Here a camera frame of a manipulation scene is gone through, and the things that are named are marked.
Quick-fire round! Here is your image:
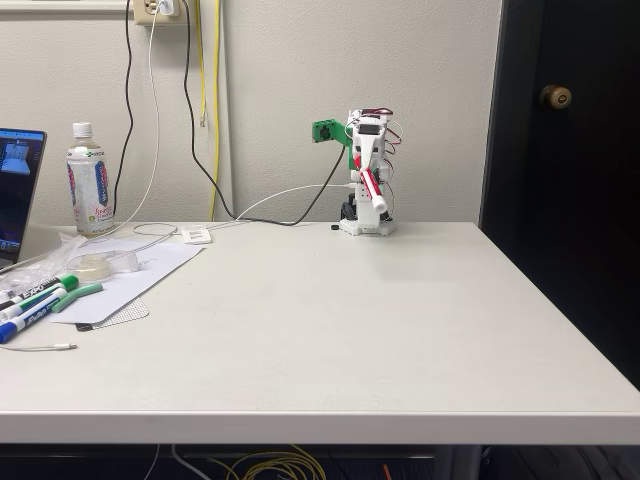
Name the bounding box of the red Expo marker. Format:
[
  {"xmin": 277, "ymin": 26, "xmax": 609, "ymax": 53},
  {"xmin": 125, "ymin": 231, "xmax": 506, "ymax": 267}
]
[{"xmin": 351, "ymin": 153, "xmax": 390, "ymax": 212}]

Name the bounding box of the green cap Expo marker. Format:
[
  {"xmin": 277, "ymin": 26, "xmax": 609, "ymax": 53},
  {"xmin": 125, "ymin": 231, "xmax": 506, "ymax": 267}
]
[{"xmin": 0, "ymin": 273, "xmax": 80, "ymax": 306}]

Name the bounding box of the green label Expo marker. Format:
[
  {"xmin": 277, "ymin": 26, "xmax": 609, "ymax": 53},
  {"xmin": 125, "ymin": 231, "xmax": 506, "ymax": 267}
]
[{"xmin": 0, "ymin": 287, "xmax": 69, "ymax": 324}]

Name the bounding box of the blue Expo marker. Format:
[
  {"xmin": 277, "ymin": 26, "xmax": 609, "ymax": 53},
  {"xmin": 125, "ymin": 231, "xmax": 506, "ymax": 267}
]
[{"xmin": 0, "ymin": 305, "xmax": 64, "ymax": 344}]

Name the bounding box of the white adapter hub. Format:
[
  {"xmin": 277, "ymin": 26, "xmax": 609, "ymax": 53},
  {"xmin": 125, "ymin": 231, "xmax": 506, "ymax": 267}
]
[{"xmin": 179, "ymin": 225, "xmax": 214, "ymax": 245}]

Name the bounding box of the brass door knob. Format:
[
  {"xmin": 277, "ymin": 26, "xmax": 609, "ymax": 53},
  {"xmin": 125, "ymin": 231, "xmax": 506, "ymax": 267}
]
[{"xmin": 538, "ymin": 83, "xmax": 574, "ymax": 112}]

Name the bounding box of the black door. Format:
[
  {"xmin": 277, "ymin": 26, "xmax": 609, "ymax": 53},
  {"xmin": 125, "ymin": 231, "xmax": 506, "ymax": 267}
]
[{"xmin": 478, "ymin": 0, "xmax": 640, "ymax": 391}]

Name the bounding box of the white paper sheet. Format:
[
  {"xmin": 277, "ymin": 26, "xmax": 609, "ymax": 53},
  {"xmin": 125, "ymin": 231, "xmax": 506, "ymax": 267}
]
[{"xmin": 49, "ymin": 243, "xmax": 207, "ymax": 325}]

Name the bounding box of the clear drink bottle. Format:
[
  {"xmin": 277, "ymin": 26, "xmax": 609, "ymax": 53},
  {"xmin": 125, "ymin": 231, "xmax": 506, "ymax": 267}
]
[{"xmin": 66, "ymin": 122, "xmax": 115, "ymax": 238}]

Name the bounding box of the grey mesh pad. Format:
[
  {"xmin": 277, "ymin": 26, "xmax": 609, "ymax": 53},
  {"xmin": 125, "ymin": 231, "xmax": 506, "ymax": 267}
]
[{"xmin": 74, "ymin": 297, "xmax": 151, "ymax": 331}]

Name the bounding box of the grey table leg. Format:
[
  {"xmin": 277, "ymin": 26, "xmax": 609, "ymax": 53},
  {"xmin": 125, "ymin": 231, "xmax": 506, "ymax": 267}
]
[{"xmin": 432, "ymin": 444, "xmax": 484, "ymax": 480}]

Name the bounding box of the clear plastic bag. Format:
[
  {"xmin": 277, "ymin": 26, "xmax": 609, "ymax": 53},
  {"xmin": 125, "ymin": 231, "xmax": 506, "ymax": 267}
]
[{"xmin": 0, "ymin": 232, "xmax": 89, "ymax": 301}]

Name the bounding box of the silver laptop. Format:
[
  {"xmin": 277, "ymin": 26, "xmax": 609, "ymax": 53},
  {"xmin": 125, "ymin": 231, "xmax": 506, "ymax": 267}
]
[{"xmin": 0, "ymin": 128, "xmax": 49, "ymax": 274}]

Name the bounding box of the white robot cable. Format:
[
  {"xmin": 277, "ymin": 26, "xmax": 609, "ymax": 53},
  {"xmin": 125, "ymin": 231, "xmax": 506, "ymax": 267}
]
[{"xmin": 207, "ymin": 182, "xmax": 354, "ymax": 231}]

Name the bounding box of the long yellow cable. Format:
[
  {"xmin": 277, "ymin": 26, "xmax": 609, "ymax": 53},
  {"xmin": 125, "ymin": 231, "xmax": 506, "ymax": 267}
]
[{"xmin": 208, "ymin": 0, "xmax": 222, "ymax": 222}]

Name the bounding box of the yellow cable with plug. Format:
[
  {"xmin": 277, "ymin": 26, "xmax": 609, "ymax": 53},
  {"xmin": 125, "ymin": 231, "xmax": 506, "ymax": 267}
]
[{"xmin": 194, "ymin": 0, "xmax": 209, "ymax": 127}]

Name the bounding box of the black camera cable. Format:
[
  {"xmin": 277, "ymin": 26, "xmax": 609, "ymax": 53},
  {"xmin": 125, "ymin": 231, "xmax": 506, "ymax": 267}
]
[{"xmin": 180, "ymin": 0, "xmax": 349, "ymax": 227}]

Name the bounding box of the white looped cable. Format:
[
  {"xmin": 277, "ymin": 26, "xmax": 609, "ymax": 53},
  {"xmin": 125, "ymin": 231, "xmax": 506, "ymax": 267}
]
[{"xmin": 133, "ymin": 222, "xmax": 180, "ymax": 250}]

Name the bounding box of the white charger cable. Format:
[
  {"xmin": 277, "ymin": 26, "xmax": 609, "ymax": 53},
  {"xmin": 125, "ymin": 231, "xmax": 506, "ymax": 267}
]
[{"xmin": 79, "ymin": 4, "xmax": 161, "ymax": 241}]

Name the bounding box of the beige wall outlet plate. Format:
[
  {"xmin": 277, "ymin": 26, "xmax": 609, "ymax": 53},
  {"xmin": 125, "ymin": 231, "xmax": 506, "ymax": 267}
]
[{"xmin": 132, "ymin": 0, "xmax": 194, "ymax": 26}]

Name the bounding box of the thin black wall cable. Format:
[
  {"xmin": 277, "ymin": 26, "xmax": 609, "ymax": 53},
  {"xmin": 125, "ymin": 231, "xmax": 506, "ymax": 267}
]
[{"xmin": 112, "ymin": 0, "xmax": 137, "ymax": 221}]

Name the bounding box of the yellow cable coil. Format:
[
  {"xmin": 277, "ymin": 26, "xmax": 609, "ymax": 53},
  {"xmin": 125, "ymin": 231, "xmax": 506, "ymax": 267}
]
[{"xmin": 209, "ymin": 447, "xmax": 329, "ymax": 480}]

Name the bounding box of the grey cable under table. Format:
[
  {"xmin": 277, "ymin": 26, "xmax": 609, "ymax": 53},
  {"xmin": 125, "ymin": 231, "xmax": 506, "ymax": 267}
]
[{"xmin": 171, "ymin": 443, "xmax": 206, "ymax": 480}]

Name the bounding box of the white charging cable end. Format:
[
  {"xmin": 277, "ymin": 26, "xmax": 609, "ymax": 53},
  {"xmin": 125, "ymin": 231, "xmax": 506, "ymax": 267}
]
[{"xmin": 0, "ymin": 342, "xmax": 80, "ymax": 353}]

